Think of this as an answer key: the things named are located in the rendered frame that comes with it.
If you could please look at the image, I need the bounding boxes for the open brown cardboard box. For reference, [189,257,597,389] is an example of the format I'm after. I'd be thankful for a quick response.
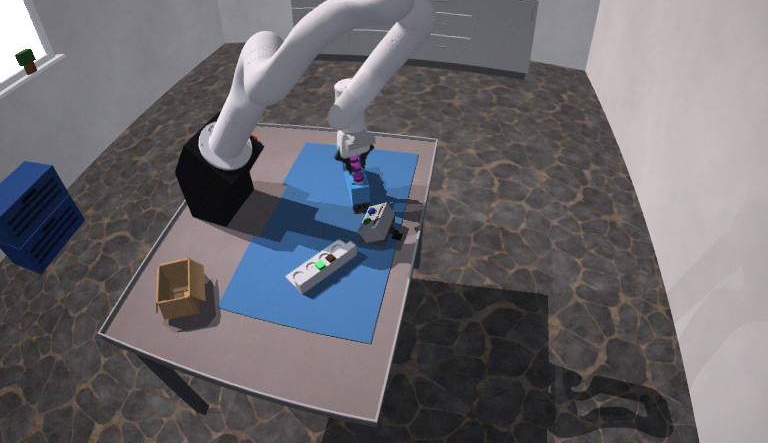
[156,258,206,320]

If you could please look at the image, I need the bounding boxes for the blue flat mat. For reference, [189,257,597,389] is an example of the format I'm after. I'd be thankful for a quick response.
[217,142,418,344]

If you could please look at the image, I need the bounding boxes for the grey control panel with blue and green buttons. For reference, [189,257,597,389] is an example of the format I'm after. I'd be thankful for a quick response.
[358,202,402,248]

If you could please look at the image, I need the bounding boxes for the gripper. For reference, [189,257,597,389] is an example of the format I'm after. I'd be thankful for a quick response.
[334,131,374,174]

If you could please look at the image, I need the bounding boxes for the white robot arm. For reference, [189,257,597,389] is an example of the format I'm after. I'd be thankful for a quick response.
[199,0,437,170]

